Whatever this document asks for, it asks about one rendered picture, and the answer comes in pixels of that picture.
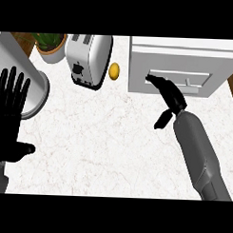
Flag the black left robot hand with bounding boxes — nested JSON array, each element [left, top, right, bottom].
[[0, 65, 39, 165]]

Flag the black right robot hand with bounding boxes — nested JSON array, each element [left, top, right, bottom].
[[143, 74, 189, 131]]

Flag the white drawer front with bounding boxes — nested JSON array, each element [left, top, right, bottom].
[[126, 45, 233, 100]]

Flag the white cylindrical canister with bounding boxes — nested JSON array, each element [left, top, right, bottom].
[[0, 31, 52, 122]]

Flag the yellow lemon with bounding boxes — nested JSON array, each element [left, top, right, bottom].
[[108, 61, 122, 82]]

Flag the brown wooden board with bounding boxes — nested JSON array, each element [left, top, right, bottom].
[[10, 32, 38, 59]]

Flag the potted green plant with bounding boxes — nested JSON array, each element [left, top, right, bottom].
[[29, 32, 68, 66]]

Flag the white toaster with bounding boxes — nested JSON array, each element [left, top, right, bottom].
[[62, 34, 114, 92]]

